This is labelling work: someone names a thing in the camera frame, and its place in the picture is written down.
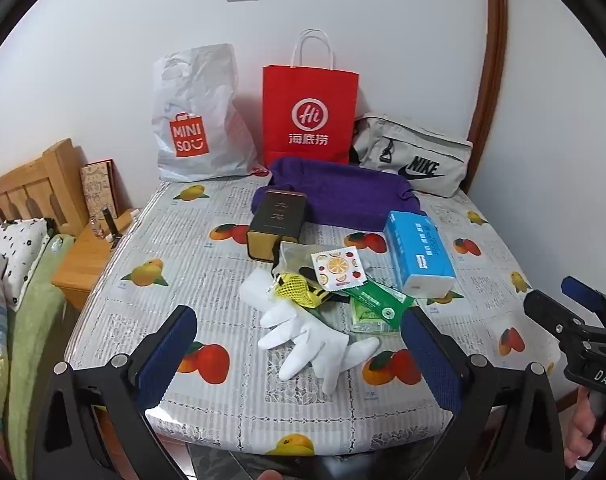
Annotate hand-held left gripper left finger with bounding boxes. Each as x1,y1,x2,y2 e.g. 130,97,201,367
40,305,199,480

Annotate wooden headboard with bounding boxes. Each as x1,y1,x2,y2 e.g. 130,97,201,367
0,138,90,239

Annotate purple towel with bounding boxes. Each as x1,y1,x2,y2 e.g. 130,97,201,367
250,156,422,234

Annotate dark green box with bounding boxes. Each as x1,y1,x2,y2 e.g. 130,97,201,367
246,190,308,264

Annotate fruit print sachet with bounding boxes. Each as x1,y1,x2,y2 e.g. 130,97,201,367
310,247,367,291

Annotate white plastic shopping bag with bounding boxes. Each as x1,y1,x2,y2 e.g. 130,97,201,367
150,44,259,184

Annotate patterned book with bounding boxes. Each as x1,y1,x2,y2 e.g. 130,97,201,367
80,159,119,221

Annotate red paper bag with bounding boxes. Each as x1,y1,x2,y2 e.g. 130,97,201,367
261,29,360,166

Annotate person's right hand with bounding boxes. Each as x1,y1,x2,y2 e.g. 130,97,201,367
566,389,596,468

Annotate white glove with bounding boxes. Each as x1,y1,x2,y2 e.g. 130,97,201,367
257,292,382,397

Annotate light green tissue pack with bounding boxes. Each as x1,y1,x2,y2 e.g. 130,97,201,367
349,301,400,336

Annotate small glass bottle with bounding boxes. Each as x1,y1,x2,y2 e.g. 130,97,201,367
88,207,123,252

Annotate wooden door frame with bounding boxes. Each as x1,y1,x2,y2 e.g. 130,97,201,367
465,0,509,194

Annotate yellow mesh pouch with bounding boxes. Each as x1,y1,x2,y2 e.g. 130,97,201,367
267,271,332,309

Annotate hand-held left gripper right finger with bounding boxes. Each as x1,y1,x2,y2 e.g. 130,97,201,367
400,305,568,480

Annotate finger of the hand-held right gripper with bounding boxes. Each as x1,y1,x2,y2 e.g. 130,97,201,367
560,275,606,330
524,289,587,347

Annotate wooden bedside table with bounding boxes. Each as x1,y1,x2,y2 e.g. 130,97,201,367
50,207,145,312

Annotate blue tissue pack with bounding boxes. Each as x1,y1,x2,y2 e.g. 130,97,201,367
384,210,458,295

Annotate grey sling bag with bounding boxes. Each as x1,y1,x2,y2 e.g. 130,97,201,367
353,112,474,199

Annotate white foam block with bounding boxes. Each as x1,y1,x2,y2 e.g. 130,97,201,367
239,268,277,307

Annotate dark green wipes packet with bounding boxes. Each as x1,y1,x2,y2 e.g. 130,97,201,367
343,280,417,332

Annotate translucent drawstring pouch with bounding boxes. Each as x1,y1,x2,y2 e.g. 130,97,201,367
278,241,325,282

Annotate fruit print tablecloth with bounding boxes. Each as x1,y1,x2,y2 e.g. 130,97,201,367
63,170,570,459

